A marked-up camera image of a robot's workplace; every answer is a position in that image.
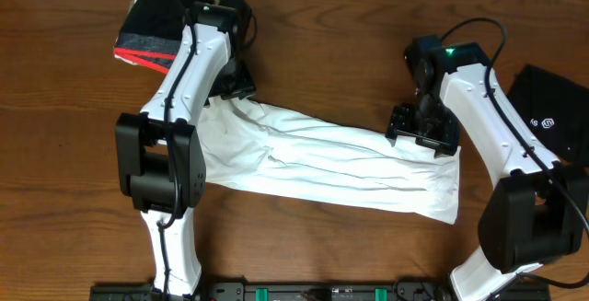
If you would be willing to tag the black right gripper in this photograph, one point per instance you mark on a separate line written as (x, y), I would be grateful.
(445, 141)

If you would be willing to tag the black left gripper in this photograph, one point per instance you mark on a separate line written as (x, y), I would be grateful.
(243, 86)

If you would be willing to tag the white t-shirt pixel print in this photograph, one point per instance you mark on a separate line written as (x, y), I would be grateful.
(251, 146)

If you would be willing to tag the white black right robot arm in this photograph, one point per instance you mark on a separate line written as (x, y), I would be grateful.
(536, 212)

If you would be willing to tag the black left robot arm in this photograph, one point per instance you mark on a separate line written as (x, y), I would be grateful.
(160, 159)

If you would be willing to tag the black folded garment pink trim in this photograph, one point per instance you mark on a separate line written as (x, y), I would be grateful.
(151, 34)

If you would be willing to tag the black t-shirt white logo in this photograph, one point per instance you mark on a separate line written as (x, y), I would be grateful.
(556, 111)

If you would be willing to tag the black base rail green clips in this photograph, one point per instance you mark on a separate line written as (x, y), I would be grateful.
(237, 291)

